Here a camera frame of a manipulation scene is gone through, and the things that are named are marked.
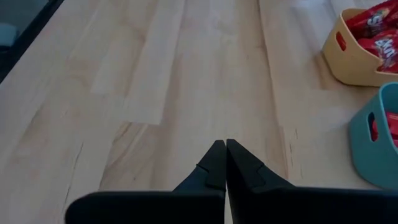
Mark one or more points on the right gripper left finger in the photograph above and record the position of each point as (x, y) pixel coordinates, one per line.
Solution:
(213, 174)

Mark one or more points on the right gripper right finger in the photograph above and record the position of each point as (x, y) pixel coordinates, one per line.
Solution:
(245, 174)

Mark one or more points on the light teal plastic bin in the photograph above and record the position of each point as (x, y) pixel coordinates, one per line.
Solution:
(363, 155)

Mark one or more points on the yellow plastic bin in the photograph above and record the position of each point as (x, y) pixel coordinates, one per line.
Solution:
(348, 68)

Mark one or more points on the red KitKat candy bar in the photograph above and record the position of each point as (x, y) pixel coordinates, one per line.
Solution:
(393, 124)

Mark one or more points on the black aluminium table frame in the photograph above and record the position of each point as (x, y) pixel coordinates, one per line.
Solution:
(29, 35)

